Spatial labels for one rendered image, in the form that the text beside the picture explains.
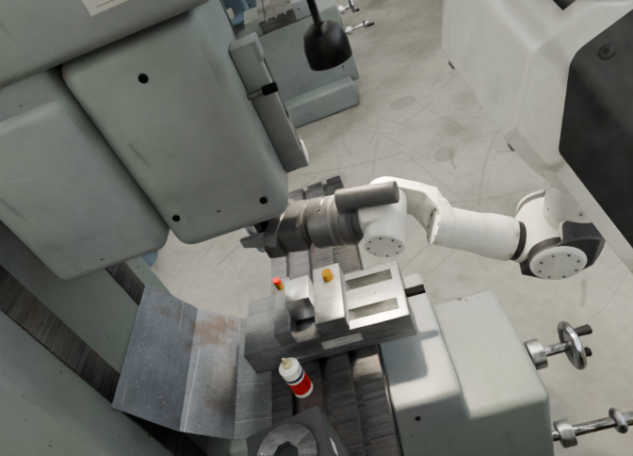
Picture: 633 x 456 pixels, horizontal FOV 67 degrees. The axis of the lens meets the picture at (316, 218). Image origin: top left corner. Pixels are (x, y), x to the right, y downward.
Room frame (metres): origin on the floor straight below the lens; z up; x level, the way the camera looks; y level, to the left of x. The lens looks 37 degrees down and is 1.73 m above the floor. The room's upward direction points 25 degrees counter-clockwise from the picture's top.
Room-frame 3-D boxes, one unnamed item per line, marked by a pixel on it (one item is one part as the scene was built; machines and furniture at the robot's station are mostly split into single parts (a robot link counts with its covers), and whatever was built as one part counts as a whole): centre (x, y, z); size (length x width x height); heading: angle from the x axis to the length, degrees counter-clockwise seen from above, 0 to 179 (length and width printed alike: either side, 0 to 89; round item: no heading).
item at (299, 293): (0.71, 0.10, 1.03); 0.06 x 0.05 x 0.06; 167
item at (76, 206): (0.74, 0.29, 1.47); 0.24 x 0.19 x 0.26; 169
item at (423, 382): (0.70, 0.10, 0.78); 0.50 x 0.35 x 0.12; 79
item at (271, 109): (0.68, -0.01, 1.44); 0.04 x 0.04 x 0.21; 79
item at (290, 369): (0.59, 0.17, 0.97); 0.04 x 0.04 x 0.11
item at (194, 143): (0.71, 0.10, 1.47); 0.21 x 0.19 x 0.32; 169
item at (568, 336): (0.61, -0.39, 0.62); 0.16 x 0.12 x 0.12; 79
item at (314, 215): (0.66, 0.02, 1.23); 0.13 x 0.12 x 0.10; 152
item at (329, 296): (0.70, 0.04, 1.01); 0.15 x 0.06 x 0.04; 167
